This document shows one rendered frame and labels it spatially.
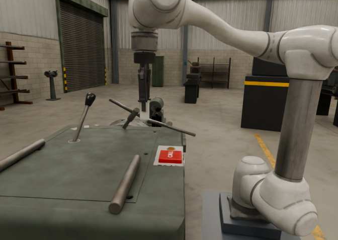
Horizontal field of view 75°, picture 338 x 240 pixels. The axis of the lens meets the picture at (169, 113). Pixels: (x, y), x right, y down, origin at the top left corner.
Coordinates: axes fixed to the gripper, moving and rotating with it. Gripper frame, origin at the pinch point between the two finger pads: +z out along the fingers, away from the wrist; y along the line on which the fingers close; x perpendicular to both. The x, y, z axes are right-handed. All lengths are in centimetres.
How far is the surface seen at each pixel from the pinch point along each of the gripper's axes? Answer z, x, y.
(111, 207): 7.1, -1.7, -45.1
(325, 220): 133, -163, 123
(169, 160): 7.6, -10.4, -24.8
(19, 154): 6.8, 27.7, -26.8
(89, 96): -5.2, 17.5, -5.9
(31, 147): 6.8, 27.8, -22.0
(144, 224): 9.2, -7.4, -46.0
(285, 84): 23, -245, 423
